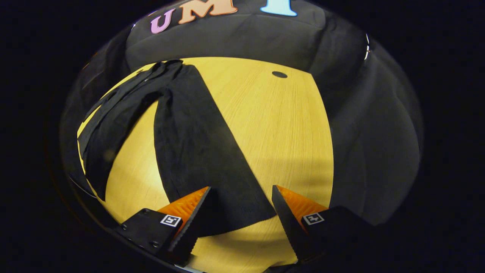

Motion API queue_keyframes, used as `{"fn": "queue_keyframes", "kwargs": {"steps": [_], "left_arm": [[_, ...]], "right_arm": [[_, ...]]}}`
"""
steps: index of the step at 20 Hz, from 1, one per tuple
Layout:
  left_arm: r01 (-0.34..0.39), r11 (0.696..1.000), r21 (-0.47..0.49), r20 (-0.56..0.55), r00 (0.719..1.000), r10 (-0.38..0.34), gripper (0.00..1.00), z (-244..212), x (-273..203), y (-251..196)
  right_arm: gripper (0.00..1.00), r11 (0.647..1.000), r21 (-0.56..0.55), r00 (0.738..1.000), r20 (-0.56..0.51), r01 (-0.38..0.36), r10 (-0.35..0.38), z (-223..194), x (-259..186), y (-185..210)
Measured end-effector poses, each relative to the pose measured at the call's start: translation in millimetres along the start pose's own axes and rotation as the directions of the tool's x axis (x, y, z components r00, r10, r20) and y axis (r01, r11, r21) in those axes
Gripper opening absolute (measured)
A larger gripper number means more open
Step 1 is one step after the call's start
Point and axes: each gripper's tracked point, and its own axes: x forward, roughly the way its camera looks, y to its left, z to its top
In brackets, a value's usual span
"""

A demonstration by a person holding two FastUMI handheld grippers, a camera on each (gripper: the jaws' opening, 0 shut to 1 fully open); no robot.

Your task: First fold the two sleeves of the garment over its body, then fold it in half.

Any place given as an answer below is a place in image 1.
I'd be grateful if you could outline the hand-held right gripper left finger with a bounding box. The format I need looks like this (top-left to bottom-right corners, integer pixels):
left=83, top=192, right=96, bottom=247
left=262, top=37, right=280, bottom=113
left=116, top=186, right=213, bottom=268

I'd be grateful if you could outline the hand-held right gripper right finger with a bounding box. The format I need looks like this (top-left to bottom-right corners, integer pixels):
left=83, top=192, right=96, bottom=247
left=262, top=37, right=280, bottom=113
left=271, top=185, right=375, bottom=264

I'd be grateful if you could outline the black button shirt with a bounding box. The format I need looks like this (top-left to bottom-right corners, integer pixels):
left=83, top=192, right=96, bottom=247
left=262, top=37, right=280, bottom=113
left=78, top=60, right=277, bottom=237

